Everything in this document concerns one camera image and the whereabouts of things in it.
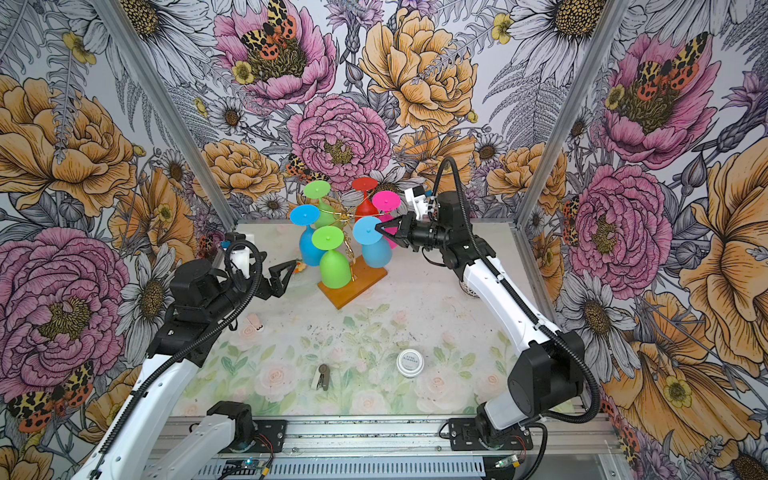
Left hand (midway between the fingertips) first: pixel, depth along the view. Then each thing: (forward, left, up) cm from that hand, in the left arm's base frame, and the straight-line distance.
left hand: (281, 268), depth 72 cm
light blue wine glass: (+7, -22, -3) cm, 24 cm away
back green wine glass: (+23, -7, +5) cm, 25 cm away
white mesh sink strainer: (+10, -51, -26) cm, 58 cm away
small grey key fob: (-17, -7, -27) cm, 32 cm away
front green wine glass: (+3, -12, -4) cm, 13 cm away
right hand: (+5, -22, +6) cm, 24 cm away
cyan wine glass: (+13, -5, +5) cm, 15 cm away
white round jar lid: (-15, -31, -23) cm, 41 cm away
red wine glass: (+24, -19, -4) cm, 31 cm away
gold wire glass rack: (+14, -14, +2) cm, 20 cm away
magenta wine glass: (+18, -25, +5) cm, 31 cm away
